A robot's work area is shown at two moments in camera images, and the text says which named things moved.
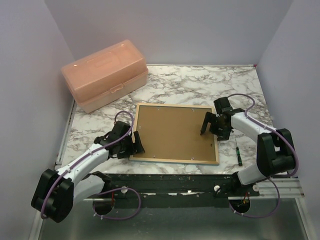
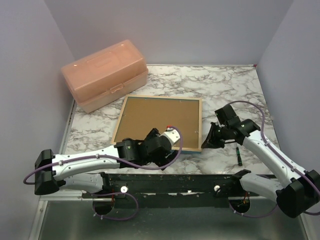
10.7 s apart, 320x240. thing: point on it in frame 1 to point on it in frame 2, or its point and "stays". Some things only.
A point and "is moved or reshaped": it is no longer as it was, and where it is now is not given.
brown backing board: [175, 133] is moved or reshaped
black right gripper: [223, 135] to [210, 142]
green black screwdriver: [239, 156] stays
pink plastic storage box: [98, 79] stays
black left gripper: [136, 148] to [162, 161]
